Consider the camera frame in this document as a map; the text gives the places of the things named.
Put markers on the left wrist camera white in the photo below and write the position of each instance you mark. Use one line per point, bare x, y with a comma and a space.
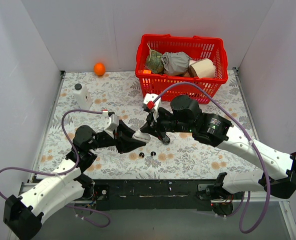
111, 122

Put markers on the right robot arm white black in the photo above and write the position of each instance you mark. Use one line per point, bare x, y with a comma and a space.
276, 173

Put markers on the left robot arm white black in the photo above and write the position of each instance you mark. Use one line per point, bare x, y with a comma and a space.
25, 214

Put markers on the white earbud charging case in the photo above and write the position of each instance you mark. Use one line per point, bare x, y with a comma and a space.
140, 136

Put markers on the orange fruit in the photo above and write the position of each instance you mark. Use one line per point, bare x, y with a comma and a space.
99, 69

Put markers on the grey crumpled bag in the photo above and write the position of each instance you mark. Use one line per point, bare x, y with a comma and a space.
175, 63

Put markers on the black earbud charging case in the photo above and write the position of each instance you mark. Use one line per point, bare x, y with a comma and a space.
165, 140

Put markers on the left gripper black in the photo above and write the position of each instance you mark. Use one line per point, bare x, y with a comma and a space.
119, 137

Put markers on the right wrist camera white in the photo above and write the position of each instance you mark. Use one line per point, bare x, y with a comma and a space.
151, 104

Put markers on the beige paper roll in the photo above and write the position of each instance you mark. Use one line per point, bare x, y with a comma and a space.
203, 68

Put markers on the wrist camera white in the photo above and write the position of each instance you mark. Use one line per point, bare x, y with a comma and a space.
151, 104
111, 122

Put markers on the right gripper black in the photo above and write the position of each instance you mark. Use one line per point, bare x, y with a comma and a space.
154, 125

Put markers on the white bottle black cap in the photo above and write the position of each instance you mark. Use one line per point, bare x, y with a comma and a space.
82, 96

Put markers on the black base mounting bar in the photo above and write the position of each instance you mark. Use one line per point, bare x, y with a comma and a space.
149, 194

